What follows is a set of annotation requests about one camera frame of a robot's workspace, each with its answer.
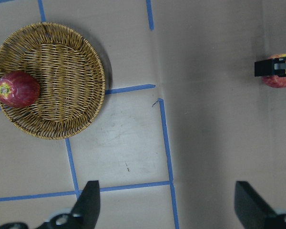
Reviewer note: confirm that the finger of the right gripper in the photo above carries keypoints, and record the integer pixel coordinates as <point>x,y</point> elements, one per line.
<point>271,67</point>

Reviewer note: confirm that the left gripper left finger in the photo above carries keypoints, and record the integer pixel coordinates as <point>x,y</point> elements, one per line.
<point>83,215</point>

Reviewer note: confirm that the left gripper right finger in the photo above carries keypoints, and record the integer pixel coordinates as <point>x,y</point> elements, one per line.
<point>253,211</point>

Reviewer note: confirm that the yellow red apple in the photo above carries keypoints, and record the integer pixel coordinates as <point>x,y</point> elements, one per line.
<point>275,81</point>

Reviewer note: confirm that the woven wicker basket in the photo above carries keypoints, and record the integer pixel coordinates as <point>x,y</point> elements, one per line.
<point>69,71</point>

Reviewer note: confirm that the dark red apple in basket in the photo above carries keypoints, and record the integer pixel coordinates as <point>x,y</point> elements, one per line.
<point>19,89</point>

